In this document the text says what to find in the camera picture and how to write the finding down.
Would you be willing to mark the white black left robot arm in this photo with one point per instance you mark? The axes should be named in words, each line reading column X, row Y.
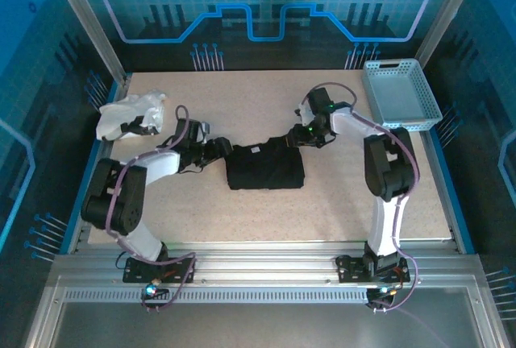
column 161, row 164

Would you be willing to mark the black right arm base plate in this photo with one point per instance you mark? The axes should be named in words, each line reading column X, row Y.
column 350, row 269

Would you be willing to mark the small LED circuit board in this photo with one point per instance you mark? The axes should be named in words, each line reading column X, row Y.
column 152, row 289
column 383, row 291

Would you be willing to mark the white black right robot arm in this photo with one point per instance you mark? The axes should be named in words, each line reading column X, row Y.
column 383, row 223

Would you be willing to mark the grey metal front panel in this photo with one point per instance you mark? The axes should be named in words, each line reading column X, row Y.
column 262, row 324

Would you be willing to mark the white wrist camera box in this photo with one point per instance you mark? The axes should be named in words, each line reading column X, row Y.
column 205, row 127
column 305, row 112

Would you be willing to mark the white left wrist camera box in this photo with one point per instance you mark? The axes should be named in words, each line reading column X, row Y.
column 205, row 127

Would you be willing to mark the aluminium frame post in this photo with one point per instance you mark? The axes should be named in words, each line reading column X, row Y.
column 445, row 9
column 98, row 34

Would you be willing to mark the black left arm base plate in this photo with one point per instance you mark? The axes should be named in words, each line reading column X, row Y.
column 135, row 274

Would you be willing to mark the aluminium mounting rail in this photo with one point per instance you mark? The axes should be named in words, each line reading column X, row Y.
column 262, row 259

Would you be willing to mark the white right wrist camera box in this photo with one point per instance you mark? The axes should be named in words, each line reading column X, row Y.
column 305, row 112

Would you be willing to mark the white crumpled t-shirt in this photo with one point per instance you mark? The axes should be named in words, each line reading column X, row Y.
column 125, row 112

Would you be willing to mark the black floral print t-shirt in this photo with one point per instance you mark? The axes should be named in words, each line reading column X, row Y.
column 266, row 171

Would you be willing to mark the grey perforated plastic basket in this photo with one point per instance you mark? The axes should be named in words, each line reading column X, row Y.
column 399, row 98

